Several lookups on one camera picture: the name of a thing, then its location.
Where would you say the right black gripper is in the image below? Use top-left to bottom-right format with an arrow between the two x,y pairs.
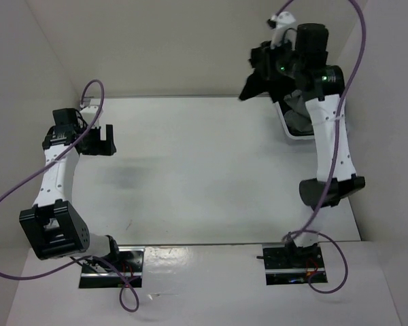
254,33 -> 304,81

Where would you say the white laundry basket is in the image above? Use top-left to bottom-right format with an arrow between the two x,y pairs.
275,99 -> 314,141

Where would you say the black skirt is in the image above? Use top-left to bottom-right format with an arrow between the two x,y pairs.
238,72 -> 299,103

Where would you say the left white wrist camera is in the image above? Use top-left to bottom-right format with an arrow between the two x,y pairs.
80,97 -> 103,128

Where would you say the grey skirt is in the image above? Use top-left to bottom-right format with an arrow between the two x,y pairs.
284,90 -> 311,132

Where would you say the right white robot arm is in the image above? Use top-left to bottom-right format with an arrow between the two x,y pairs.
239,20 -> 365,268

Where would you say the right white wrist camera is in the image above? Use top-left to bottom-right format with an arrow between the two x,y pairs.
267,12 -> 296,48

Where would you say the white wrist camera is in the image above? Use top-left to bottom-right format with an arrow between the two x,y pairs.
80,97 -> 103,128
267,12 -> 296,48

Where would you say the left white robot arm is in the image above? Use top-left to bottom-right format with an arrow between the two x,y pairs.
19,106 -> 122,272

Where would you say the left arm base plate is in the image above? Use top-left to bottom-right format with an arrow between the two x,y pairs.
78,246 -> 145,289

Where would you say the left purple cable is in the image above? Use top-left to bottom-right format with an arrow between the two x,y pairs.
0,79 -> 139,312

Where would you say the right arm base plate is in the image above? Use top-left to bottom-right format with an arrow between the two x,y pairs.
256,244 -> 328,286

